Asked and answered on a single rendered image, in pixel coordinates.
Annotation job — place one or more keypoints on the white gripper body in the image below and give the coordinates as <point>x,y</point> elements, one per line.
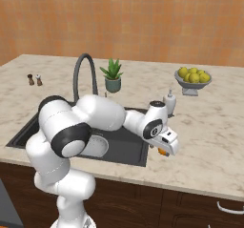
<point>170,146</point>

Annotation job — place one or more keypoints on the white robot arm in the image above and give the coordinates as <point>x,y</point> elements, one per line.
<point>92,112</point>

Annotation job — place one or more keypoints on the dark grey sink basin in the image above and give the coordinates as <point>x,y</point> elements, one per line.
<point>127,144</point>

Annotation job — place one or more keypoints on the white colander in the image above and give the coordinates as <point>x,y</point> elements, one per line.
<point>97,146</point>

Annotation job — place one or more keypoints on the dark grey curved faucet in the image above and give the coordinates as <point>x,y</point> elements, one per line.
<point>83,57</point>

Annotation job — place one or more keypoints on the orange fruit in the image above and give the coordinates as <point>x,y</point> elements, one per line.
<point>163,152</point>

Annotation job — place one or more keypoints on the white soap dispenser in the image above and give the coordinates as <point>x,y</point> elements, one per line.
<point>170,102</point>

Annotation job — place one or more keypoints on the grey fruit bowl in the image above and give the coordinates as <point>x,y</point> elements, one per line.
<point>191,86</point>

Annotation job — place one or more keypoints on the yellow lemon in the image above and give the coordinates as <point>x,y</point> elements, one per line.
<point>200,72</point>
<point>187,77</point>
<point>182,72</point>
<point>205,77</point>
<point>193,70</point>
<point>194,78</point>

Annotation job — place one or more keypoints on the dark wood cupboard door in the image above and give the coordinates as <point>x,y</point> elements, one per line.
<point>127,204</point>
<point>203,212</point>

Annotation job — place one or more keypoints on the green potted plant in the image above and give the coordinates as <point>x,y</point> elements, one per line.
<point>112,76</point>

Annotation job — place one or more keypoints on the white-topped salt shaker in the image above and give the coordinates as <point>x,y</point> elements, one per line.
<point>38,79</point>

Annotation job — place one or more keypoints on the brown pepper shaker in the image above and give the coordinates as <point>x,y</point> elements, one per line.
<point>30,79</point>

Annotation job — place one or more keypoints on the grey appliance front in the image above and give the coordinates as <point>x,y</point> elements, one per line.
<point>8,208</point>

